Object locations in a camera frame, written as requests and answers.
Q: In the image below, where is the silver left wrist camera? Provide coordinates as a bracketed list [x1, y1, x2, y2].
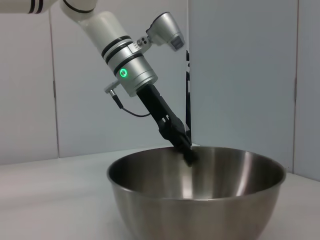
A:
[133, 12, 186, 53]

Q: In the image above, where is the stainless steel mixing bowl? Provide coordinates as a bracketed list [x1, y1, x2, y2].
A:
[106, 145, 287, 240]

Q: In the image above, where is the left arm cable with connector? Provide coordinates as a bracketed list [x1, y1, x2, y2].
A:
[103, 79, 154, 117]

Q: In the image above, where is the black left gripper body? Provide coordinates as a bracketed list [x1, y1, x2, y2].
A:
[136, 84, 176, 126]

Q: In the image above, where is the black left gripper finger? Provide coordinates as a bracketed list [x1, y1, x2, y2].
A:
[157, 119, 200, 168]
[171, 115, 193, 149]

